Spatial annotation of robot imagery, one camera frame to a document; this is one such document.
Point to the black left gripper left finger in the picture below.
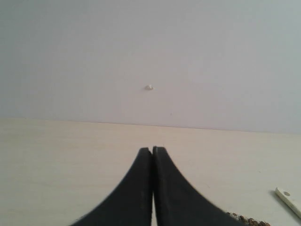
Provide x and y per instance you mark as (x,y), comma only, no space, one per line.
(130,203)

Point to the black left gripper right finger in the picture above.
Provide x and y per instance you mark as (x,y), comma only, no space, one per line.
(177,202)

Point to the white paint brush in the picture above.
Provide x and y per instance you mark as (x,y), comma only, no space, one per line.
(287,198)

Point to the brown beans and white crumbs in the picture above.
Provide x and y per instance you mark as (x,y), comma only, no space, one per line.
(247,221)

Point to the small white wall plug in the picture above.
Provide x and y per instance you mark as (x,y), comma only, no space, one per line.
(148,88)

